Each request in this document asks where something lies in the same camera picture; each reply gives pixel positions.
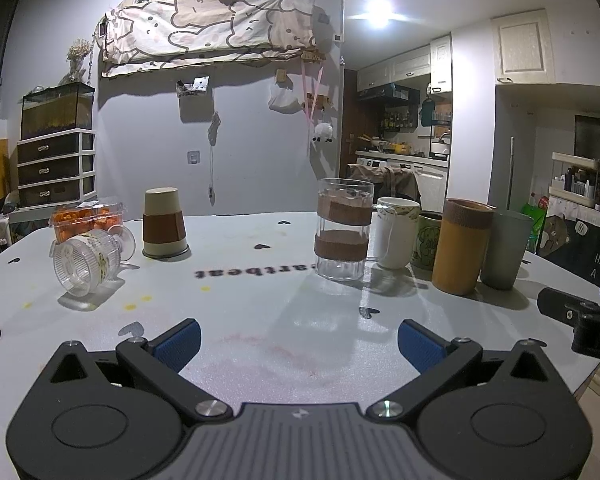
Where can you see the green plastic bag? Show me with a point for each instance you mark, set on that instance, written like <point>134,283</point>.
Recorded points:
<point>535,220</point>

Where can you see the clear glass goblet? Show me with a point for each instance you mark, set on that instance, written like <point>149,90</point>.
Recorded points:
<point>85,260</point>

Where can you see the beige cup with brown sleeve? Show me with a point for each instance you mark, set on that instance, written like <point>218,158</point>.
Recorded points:
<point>163,225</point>

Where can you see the black printed cloth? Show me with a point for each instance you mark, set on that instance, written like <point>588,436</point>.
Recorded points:
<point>580,240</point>

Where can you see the glass fish tank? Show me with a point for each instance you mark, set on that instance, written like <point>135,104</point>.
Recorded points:
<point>55,112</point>

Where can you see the white bag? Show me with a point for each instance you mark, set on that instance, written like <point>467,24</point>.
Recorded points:
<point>283,99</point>

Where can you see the chair draped with clothes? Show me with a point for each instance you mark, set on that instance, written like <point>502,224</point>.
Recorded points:
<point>390,182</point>

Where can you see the green cartoon mug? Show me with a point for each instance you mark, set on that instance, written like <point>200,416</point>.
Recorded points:
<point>425,242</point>

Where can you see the vase of dried flowers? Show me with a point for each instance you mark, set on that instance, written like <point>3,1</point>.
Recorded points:
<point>77,60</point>

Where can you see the white washing machine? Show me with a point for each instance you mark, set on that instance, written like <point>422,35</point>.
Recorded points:
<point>371,166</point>

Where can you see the clear glass mug brown bands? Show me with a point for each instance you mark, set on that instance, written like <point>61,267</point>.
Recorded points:
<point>342,230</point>

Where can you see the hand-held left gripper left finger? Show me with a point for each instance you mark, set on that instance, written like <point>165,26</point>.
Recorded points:
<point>179,344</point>

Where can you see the grey-green plastic cup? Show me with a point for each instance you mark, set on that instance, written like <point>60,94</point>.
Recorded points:
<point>506,250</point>

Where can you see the clear plastic box of tomatoes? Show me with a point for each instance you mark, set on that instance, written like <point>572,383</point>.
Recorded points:
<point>87,220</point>

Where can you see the clear wall hook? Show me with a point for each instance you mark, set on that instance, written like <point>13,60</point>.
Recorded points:
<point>194,157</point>

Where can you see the plastic drawer unit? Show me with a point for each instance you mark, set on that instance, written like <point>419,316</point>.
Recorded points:
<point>55,167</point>

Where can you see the white storage rack with bottles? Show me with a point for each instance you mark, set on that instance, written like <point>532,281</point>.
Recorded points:
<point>577,180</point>

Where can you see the pink ribbon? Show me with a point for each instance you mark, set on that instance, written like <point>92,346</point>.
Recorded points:
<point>310,95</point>

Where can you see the ceiling light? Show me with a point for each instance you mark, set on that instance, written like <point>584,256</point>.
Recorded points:
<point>380,9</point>

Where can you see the white wall cabinet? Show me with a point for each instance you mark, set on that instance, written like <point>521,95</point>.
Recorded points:
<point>522,45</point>

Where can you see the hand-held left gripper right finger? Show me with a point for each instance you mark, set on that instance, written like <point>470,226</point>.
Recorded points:
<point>420,346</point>

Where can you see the white ceramic mug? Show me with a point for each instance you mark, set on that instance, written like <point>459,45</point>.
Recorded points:
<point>396,232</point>

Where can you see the white plush toy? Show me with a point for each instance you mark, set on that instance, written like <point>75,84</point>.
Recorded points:
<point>323,133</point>

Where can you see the white kitchen upper cabinets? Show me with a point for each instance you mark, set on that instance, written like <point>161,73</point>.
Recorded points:
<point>405,65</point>

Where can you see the white rice cooker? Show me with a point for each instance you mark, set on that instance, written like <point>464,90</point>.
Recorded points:
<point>440,146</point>

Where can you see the brown bamboo cup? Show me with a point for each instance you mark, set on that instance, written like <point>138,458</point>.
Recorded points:
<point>461,247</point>

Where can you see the printed blanket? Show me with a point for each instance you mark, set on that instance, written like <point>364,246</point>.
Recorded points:
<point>205,22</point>

